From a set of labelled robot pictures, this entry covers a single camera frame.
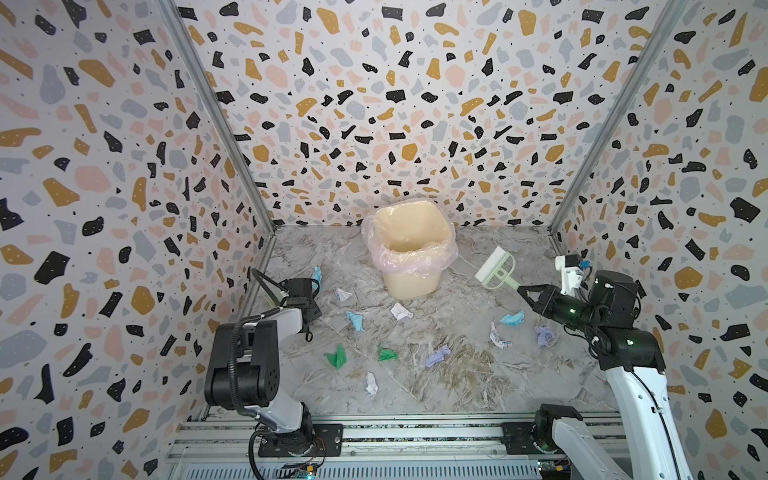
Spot pink plastic bin liner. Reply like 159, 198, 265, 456
360, 199, 460, 278

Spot light blue scrap far left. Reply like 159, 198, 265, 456
311, 266, 323, 291

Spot green hand brush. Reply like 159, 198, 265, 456
475, 246, 520, 291

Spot cyan scrap right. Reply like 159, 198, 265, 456
500, 310, 525, 326

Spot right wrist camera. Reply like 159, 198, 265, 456
554, 254, 592, 297

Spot lavender scrap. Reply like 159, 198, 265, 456
425, 345, 451, 368
534, 326, 558, 348

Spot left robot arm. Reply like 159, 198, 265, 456
203, 276, 344, 459

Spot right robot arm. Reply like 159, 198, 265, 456
511, 270, 693, 479

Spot white scrap near left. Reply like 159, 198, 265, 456
335, 288, 353, 303

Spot corner aluminium post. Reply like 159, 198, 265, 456
157, 0, 277, 234
548, 0, 685, 239

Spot left corner aluminium post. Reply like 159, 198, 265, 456
157, 0, 277, 234

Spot white printed scrap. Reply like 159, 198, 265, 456
489, 323, 511, 349

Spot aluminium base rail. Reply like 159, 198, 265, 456
158, 412, 639, 479

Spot green scrap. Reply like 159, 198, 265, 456
378, 347, 399, 362
325, 344, 347, 370

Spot white scrap front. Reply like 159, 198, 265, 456
365, 372, 379, 396

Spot green scrap centre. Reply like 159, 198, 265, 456
378, 347, 399, 362

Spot light blue scrap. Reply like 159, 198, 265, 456
346, 311, 364, 332
311, 266, 323, 291

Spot light blue scrap centre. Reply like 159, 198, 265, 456
346, 311, 364, 332

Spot cream trash bin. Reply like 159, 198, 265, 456
362, 199, 458, 301

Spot white scrap centre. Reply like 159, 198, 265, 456
390, 302, 413, 321

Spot green scrap left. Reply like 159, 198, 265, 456
325, 344, 347, 370

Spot right corner aluminium post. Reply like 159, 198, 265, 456
548, 0, 685, 239

